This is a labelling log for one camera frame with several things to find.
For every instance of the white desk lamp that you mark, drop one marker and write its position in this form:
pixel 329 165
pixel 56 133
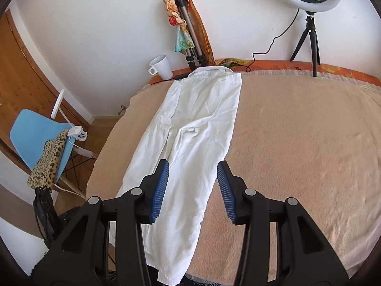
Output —
pixel 61 98

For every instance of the metal door stopper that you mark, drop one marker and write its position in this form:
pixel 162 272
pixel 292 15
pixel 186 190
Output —
pixel 122 108

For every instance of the colourful patterned scarf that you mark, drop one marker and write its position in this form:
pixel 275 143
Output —
pixel 172 9

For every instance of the leopard print cloth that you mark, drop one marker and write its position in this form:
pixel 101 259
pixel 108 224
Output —
pixel 49 161

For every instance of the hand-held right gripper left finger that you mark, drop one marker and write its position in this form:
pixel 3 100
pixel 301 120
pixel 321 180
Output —
pixel 159 190

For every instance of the white shirt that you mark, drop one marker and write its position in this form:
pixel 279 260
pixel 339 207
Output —
pixel 193 119

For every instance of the blue chair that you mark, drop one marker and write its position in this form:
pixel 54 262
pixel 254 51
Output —
pixel 32 131

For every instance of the navy white patterned garment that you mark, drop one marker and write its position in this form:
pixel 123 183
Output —
pixel 205 283

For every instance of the orange patterned bedsheet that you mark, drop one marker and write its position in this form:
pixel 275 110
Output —
pixel 297 65

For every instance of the wooden door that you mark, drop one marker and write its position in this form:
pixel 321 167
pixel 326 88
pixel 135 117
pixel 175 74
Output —
pixel 18 74

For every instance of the orange scarf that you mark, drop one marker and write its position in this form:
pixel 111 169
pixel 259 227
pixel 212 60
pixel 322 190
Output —
pixel 202 32

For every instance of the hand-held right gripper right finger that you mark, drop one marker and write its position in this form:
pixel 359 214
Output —
pixel 227 193

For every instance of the beige blanket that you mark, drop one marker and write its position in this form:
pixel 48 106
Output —
pixel 297 143

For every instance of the black mini tripod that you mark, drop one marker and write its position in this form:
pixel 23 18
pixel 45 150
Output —
pixel 312 35

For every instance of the white mug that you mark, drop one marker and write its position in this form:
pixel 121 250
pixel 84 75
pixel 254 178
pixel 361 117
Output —
pixel 163 65

